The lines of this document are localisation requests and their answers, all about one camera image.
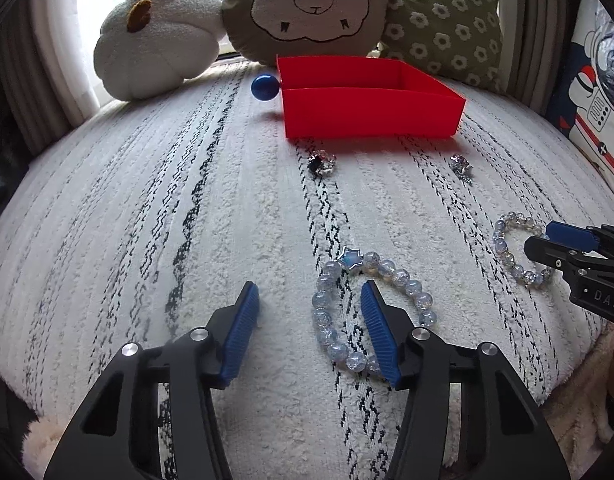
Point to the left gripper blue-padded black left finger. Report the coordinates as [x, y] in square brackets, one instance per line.
[114, 433]

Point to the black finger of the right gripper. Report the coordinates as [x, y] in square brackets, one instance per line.
[553, 256]

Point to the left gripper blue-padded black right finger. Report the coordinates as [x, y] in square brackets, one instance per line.
[503, 434]

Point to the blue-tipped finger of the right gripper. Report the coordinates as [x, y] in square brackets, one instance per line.
[583, 240]

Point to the astronaut print pillow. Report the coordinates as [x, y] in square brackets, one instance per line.
[582, 105]

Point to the white black-striped bedspread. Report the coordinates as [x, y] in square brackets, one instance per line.
[149, 217]

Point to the green daisy pattern pillow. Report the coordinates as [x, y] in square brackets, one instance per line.
[456, 39]

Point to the red plastic tray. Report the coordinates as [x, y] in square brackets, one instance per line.
[349, 97]

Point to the blue ball knob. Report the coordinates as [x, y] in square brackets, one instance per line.
[265, 87]

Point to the round beige sheep cushion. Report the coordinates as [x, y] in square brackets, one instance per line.
[263, 30]

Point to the white pumpkin plush cushion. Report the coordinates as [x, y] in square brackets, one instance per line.
[149, 47]

